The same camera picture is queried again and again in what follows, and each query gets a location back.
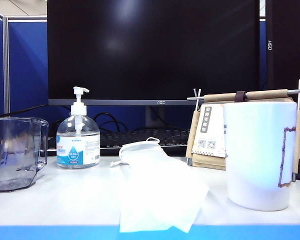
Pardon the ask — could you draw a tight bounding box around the transparent plastic cup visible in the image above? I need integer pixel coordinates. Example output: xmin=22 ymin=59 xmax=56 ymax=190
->
xmin=0 ymin=117 xmax=50 ymax=193

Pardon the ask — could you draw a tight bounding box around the white desk calendar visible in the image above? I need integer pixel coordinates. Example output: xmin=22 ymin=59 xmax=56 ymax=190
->
xmin=191 ymin=102 xmax=227 ymax=159

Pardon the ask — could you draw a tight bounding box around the white face mask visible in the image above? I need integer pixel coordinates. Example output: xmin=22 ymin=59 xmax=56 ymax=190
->
xmin=109 ymin=136 xmax=210 ymax=233

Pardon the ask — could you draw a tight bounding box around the black monitor cable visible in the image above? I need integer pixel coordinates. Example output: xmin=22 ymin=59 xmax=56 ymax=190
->
xmin=93 ymin=111 xmax=130 ymax=133

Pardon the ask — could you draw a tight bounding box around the thin black cable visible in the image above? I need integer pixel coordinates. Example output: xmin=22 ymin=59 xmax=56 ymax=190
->
xmin=0 ymin=103 xmax=50 ymax=118

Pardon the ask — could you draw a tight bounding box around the black HSD computer monitor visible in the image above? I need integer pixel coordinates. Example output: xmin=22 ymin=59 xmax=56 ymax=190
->
xmin=264 ymin=0 xmax=300 ymax=101

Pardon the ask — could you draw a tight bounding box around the desk calendar on stand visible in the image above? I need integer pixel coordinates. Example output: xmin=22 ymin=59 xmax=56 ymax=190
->
xmin=186 ymin=78 xmax=300 ymax=182

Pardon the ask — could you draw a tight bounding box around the black AOC computer monitor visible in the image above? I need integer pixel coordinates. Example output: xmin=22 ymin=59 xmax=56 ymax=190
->
xmin=46 ymin=0 xmax=261 ymax=128

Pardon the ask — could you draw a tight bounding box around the black computer keyboard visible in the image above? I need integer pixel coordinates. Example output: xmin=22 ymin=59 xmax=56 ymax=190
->
xmin=47 ymin=127 xmax=192 ymax=156

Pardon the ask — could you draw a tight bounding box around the clear hand sanitizer pump bottle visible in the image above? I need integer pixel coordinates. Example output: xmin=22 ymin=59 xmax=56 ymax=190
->
xmin=56 ymin=86 xmax=101 ymax=170

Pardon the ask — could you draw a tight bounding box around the white ceramic cup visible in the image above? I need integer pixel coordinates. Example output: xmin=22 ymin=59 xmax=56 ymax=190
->
xmin=222 ymin=101 xmax=298 ymax=212

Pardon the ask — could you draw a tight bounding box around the beige fabric roll pouch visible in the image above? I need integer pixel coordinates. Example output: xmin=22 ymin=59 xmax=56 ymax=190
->
xmin=186 ymin=88 xmax=300 ymax=171

